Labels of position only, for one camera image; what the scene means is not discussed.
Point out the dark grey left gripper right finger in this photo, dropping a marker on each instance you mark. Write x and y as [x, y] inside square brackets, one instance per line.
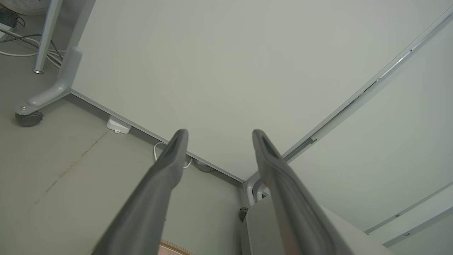
[293, 209]

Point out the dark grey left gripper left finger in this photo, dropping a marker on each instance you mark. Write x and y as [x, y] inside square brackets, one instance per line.
[148, 198]

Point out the beige plastic laundry basket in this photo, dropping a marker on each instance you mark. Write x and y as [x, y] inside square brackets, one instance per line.
[175, 248]

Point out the white power adapter box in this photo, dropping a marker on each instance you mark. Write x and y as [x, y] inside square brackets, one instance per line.
[118, 125]

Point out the white partition panel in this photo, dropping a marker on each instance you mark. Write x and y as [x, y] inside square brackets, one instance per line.
[219, 71]
[389, 141]

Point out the black caster wheel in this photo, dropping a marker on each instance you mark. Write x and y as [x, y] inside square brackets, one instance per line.
[29, 119]

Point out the grey table leg with caster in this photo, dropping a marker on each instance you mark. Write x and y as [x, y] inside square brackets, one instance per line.
[69, 67]

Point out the grey metal table leg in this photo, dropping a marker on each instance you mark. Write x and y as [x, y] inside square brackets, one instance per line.
[47, 35]

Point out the grey curved frame foot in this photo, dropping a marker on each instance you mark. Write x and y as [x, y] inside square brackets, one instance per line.
[252, 189]

